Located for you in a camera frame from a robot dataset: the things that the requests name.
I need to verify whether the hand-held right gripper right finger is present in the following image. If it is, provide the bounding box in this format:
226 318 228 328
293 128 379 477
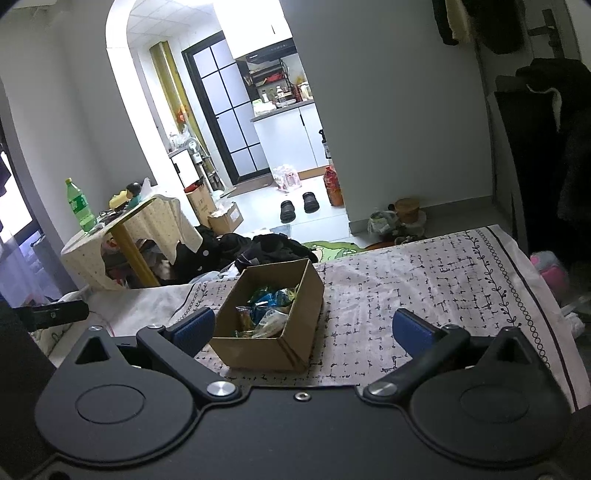
362 307 552 402

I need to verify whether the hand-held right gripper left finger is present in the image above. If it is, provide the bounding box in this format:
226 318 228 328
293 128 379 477
74 305 238 402

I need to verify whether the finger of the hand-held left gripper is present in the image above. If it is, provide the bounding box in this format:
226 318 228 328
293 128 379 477
11 300 90 330

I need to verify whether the white blue snack packet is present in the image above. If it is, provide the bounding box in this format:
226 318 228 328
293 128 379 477
254 309 290 339

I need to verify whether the pile of colourful snack packets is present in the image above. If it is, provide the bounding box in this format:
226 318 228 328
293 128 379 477
235 286 301 340

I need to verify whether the patterned bed sheet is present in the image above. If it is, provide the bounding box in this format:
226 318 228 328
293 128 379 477
168 224 580 411

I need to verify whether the dotted cream tablecloth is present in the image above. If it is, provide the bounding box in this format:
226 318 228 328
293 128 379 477
61 195 204 291

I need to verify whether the white duvet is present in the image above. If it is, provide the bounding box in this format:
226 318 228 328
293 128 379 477
37 281 204 356

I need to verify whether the black clothes heap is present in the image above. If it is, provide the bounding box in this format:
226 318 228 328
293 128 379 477
173 226 252 284

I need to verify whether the green soda bottle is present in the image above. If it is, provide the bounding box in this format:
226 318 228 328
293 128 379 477
65 178 99 233

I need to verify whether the green floor mat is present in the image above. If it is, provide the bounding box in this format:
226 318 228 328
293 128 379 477
300 240 370 264

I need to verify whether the tied plastic trash bag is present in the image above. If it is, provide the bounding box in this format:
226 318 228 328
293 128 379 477
367 210 400 238

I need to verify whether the low cardboard floor box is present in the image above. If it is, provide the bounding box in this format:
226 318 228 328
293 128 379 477
208 202 245 234

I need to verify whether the brown round bowl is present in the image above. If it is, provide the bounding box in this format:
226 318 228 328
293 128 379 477
394 198 421 224

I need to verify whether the tall cardboard box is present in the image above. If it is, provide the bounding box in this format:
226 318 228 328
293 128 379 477
185 182 215 224

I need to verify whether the pink plush toy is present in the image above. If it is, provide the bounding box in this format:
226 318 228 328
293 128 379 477
530 251 570 296

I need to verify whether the red plastic jug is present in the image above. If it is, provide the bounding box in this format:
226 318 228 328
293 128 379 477
323 166 345 207

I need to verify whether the pink plastic pack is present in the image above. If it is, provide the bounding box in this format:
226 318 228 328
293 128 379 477
271 164 303 191

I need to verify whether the black framed glass door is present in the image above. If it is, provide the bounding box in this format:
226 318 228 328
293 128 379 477
181 32 273 185

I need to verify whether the white kitchen cabinet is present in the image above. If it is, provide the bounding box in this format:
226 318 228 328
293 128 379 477
250 102 329 174

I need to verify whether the black coat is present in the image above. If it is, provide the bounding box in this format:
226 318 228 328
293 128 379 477
494 58 591 278

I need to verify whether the row of kitchen bottles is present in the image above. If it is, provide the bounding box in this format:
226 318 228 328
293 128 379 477
254 83 315 112

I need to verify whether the grey room door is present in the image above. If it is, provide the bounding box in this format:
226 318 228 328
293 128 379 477
471 0 583 222

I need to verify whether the black range hood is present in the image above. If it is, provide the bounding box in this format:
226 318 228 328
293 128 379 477
235 39 298 63

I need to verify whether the hanging cream garment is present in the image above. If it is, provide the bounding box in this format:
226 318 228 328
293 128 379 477
445 0 472 44

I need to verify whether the hanging black garment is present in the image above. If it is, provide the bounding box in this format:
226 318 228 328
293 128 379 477
431 0 527 55

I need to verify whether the white wall cabinet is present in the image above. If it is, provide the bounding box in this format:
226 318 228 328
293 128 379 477
213 0 294 60

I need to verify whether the metal door handle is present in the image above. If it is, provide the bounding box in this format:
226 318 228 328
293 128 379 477
526 9 561 58

